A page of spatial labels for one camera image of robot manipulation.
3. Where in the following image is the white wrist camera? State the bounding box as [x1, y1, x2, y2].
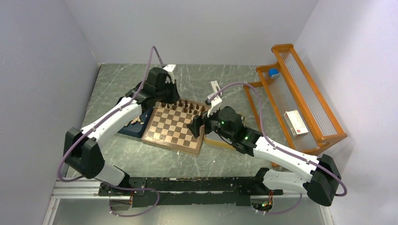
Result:
[205, 92, 222, 117]
[162, 64, 177, 74]

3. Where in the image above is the light chess pieces pile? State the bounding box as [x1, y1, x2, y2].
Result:
[125, 117, 144, 127]

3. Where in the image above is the yellow metal tin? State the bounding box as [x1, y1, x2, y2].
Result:
[203, 106, 244, 150]

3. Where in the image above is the white clip on table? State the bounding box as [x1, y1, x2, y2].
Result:
[210, 81, 221, 93]

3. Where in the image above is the orange wooden rack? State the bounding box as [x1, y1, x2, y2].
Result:
[250, 44, 347, 156]

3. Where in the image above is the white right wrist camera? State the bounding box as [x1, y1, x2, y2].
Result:
[205, 92, 222, 117]

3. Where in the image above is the blue round object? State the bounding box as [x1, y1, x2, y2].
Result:
[268, 68, 280, 79]

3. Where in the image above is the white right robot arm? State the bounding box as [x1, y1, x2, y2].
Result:
[187, 106, 343, 206]

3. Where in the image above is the wooden chess board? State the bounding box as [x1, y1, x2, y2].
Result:
[141, 99, 209, 155]

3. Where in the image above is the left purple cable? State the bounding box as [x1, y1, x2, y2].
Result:
[57, 45, 165, 218]

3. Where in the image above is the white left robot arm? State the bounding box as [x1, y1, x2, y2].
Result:
[62, 64, 180, 195]

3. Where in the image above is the white small box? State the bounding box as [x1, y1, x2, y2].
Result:
[283, 110, 308, 137]

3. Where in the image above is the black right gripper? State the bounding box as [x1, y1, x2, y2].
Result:
[186, 104, 234, 142]

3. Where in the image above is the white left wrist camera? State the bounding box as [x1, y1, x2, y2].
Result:
[162, 64, 177, 74]

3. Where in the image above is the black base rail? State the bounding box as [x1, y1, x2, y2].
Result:
[98, 177, 283, 208]

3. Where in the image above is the blue tray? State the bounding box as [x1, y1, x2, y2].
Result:
[118, 108, 153, 138]

